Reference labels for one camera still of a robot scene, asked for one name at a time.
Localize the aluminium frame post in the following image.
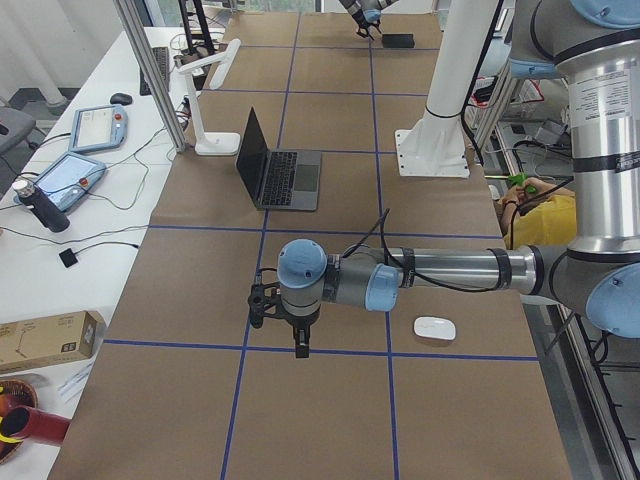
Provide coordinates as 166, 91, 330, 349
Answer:
114, 0, 187, 153

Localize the white desk lamp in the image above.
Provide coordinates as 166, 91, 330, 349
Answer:
175, 39, 242, 157

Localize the person in yellow shirt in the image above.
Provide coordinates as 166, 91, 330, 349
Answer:
494, 178, 577, 250

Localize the black computer mouse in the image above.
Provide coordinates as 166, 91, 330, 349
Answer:
110, 92, 133, 106

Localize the green handled grabber tool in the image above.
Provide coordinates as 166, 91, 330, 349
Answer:
485, 172, 538, 194

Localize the red cylinder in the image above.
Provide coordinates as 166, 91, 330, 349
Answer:
1, 406, 71, 446

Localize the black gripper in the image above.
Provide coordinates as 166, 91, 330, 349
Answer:
287, 314, 319, 358
352, 12, 381, 39

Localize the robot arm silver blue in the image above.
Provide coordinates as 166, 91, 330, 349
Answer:
248, 1, 639, 358
339, 0, 396, 39

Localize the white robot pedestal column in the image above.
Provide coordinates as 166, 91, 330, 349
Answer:
395, 0, 502, 178

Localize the small black square device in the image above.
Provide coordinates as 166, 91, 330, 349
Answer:
59, 248, 78, 268

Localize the brown paper table cover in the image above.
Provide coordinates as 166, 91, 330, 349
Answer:
50, 13, 571, 479

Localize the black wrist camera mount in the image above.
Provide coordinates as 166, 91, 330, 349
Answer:
247, 282, 287, 329

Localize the black water bottle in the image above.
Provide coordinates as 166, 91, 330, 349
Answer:
12, 179, 70, 233

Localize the brown cardboard box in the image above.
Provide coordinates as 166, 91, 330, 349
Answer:
1, 311, 105, 374

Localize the grey laptop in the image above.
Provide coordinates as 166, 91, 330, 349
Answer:
236, 108, 322, 211

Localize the woven basket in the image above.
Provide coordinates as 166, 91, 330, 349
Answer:
1, 379, 38, 463

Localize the black keyboard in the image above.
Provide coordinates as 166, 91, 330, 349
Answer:
138, 46, 171, 97

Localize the white computer mouse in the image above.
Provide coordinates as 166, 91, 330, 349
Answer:
413, 316, 457, 341

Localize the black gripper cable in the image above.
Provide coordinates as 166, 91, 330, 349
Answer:
254, 208, 501, 292

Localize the blue teach pendant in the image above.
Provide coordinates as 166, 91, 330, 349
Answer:
69, 105, 128, 153
34, 152, 106, 212

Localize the upper blue teach pendant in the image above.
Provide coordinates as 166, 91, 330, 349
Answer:
69, 105, 128, 153

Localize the lower blue teach pendant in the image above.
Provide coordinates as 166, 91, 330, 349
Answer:
34, 152, 106, 212

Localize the black mouse pad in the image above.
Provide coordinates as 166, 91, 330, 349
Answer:
382, 33, 415, 49

